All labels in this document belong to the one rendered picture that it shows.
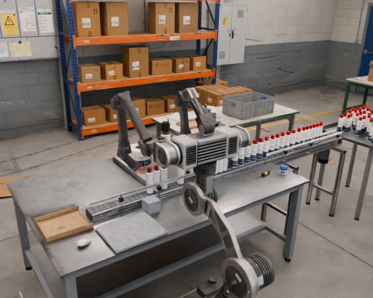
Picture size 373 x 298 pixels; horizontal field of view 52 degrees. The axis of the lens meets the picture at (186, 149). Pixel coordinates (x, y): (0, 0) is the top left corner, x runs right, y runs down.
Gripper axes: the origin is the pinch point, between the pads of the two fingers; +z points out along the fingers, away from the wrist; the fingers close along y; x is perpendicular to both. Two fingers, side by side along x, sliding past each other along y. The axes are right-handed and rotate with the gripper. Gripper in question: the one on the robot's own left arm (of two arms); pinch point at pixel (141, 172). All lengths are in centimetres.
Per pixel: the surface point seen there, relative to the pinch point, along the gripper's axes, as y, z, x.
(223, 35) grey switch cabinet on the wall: 394, 228, -340
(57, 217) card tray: 11, -21, 60
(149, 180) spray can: -1.9, 8.8, 0.5
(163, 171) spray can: -1.4, 14.3, -11.1
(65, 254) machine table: -30, -25, 67
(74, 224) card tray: -3, -16, 55
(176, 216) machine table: -30.6, 24.8, 8.0
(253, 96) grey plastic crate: 153, 177, -193
